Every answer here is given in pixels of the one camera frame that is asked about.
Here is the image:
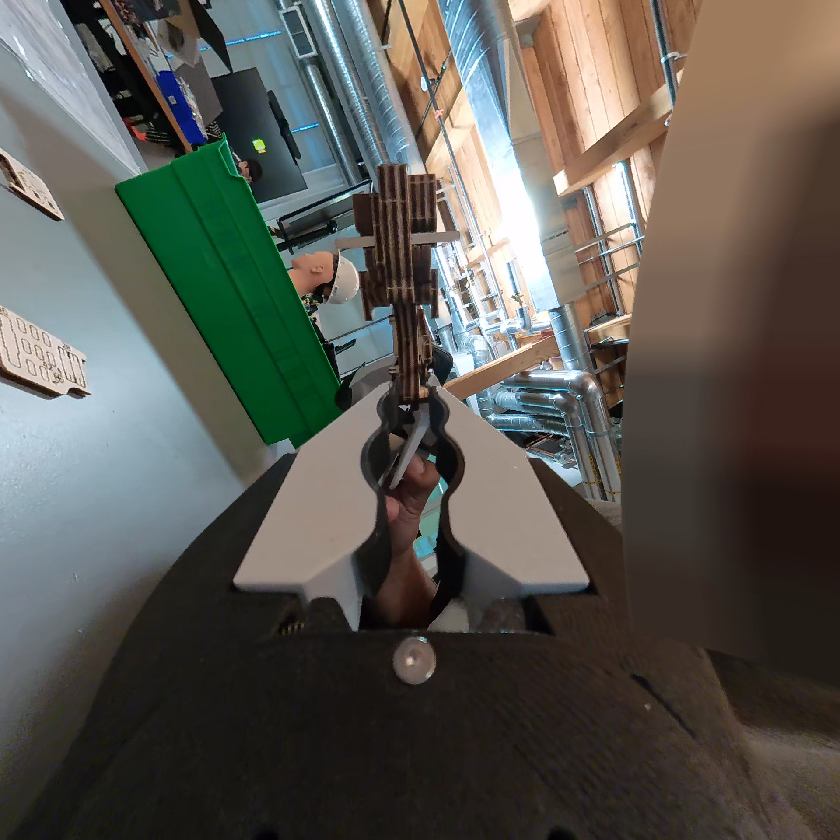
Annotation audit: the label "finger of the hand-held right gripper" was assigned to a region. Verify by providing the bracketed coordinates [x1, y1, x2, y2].
[387, 407, 437, 491]

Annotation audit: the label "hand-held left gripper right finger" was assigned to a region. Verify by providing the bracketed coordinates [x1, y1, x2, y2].
[427, 375, 592, 631]

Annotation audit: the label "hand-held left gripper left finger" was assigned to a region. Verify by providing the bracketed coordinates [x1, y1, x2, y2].
[233, 382, 395, 631]

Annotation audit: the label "small wooden puzzle model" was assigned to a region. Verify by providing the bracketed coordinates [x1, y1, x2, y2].
[335, 164, 463, 401]

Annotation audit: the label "person's right hand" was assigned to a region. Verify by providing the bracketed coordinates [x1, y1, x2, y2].
[364, 455, 442, 624]

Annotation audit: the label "silver insulated pipes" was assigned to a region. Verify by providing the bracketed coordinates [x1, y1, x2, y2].
[453, 308, 621, 503]

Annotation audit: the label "wooden beam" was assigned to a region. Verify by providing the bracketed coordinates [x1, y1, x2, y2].
[453, 315, 634, 403]
[554, 72, 683, 198]

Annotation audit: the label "mannequin head white helmet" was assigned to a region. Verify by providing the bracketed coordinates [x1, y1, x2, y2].
[289, 251, 361, 306]

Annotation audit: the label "green plastic bin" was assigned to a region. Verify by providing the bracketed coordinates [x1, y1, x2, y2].
[115, 133, 345, 448]

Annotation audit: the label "small wooden parts card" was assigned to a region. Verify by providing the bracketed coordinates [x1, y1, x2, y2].
[0, 305, 91, 399]

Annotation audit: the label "black board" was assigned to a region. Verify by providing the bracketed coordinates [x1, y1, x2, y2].
[210, 66, 306, 204]

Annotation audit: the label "blue storage crate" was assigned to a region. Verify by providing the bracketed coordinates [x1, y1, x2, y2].
[156, 71, 198, 151]

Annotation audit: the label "silver spiral duct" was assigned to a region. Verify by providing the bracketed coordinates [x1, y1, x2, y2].
[328, 0, 421, 165]
[298, 0, 368, 188]

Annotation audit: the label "large silver ventilation duct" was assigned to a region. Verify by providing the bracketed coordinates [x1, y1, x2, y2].
[438, 0, 585, 309]

